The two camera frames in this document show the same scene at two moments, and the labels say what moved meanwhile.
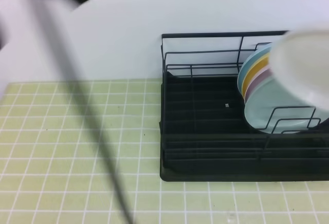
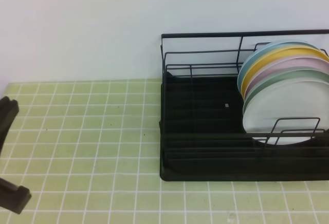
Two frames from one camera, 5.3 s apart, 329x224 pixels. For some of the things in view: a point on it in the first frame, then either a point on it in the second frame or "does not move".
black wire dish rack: x=204 y=135 does not move
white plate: x=299 y=61 to x=299 y=106
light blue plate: x=244 y=68 does not move
